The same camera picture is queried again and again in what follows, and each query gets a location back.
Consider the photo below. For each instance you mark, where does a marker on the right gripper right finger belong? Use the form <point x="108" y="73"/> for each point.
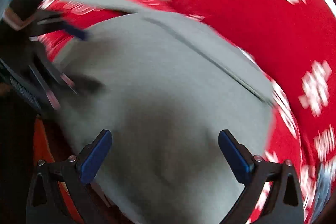
<point x="284" y="202"/>

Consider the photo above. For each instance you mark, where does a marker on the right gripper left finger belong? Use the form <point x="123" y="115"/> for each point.
<point x="58" y="190"/>

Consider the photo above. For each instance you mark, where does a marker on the grey knit garment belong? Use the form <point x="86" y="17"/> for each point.
<point x="162" y="98"/>

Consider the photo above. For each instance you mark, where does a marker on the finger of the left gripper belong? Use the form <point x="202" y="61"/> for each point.
<point x="47" y="26"/>

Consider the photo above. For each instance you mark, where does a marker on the red wedding bedspread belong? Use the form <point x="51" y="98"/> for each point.
<point x="275" y="134"/>

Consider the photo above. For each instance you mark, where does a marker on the red wedding pillow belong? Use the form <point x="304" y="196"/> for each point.
<point x="293" y="41"/>

